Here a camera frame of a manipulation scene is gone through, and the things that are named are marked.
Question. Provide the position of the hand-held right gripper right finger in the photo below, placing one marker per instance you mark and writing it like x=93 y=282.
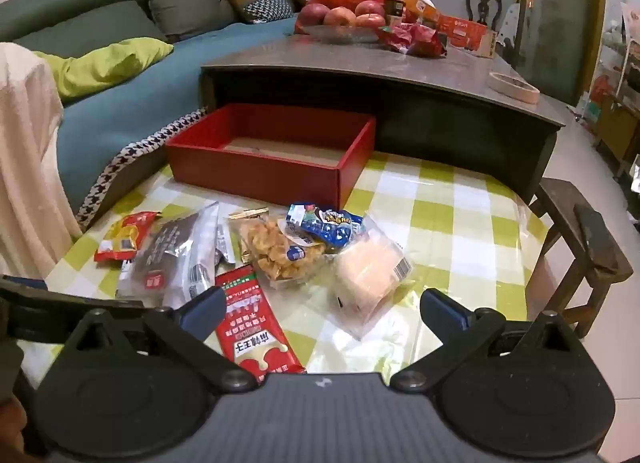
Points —
x=441 y=314

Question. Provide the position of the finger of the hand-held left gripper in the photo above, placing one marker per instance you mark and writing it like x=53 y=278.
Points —
x=40 y=305

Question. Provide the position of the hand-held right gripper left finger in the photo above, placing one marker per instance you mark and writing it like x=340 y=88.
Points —
x=200 y=314

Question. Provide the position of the long red snack packet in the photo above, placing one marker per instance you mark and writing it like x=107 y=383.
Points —
x=255 y=324

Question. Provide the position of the small silver printed packet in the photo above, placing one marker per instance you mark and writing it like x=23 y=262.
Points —
x=225 y=246

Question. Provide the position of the clear dark cake packet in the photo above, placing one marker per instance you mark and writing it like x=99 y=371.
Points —
x=160 y=253

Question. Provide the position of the clear bread packet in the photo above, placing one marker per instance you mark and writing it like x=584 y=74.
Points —
x=365 y=274

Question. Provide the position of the clear fried snack packet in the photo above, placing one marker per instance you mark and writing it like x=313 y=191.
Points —
x=270 y=249

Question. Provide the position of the small red yellow snack packet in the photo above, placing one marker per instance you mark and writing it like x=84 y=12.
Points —
x=125 y=237

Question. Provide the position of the blue snack packet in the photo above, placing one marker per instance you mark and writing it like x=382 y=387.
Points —
x=331 y=228

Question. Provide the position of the red cardboard box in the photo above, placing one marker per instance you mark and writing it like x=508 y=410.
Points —
x=250 y=174

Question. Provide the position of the green checked tablecloth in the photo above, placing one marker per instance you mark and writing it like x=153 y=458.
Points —
x=450 y=223

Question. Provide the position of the cream blanket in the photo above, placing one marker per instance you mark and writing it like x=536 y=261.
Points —
x=30 y=143

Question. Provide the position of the wooden stool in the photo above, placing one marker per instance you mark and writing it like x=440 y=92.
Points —
x=595 y=243

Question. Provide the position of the green sofa with cushions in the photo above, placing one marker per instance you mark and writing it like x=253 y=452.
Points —
x=140 y=109

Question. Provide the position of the lime green pillow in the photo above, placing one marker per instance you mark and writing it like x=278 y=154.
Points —
x=110 y=64

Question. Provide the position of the dark coffee table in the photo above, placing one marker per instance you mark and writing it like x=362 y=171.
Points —
x=325 y=64

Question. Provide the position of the crumpled red snack bag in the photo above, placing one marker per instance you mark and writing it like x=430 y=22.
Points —
x=415 y=39

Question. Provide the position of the orange cardboard box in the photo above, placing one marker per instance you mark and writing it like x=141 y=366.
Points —
x=462 y=31

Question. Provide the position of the glass fruit plate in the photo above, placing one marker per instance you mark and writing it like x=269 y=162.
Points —
x=345 y=35

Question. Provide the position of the red apple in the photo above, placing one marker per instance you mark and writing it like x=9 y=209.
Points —
x=371 y=21
x=340 y=18
x=314 y=15
x=369 y=7

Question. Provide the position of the green glass door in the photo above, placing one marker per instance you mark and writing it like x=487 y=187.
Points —
x=560 y=33

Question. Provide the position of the grey green cushion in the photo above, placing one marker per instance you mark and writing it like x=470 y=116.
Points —
x=190 y=9

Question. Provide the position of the orange food packet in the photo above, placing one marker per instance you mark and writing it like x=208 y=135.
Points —
x=417 y=5

